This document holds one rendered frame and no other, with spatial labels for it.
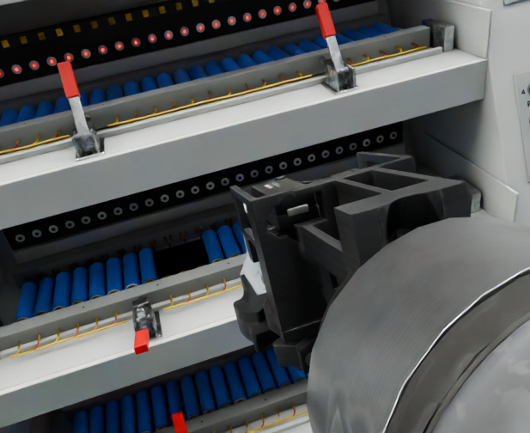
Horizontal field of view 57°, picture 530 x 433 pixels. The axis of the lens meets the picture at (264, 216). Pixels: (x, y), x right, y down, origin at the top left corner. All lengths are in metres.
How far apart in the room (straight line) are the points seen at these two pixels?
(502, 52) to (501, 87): 0.04
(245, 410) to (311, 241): 0.48
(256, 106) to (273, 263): 0.35
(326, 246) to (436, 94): 0.43
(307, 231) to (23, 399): 0.44
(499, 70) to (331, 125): 0.20
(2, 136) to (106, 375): 0.27
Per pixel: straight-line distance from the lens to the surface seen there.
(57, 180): 0.51
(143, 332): 0.50
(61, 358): 0.57
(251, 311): 0.25
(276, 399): 0.65
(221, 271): 0.56
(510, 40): 0.62
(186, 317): 0.55
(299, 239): 0.20
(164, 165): 0.50
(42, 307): 0.61
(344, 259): 0.15
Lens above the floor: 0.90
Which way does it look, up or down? 12 degrees down
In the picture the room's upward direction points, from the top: 14 degrees counter-clockwise
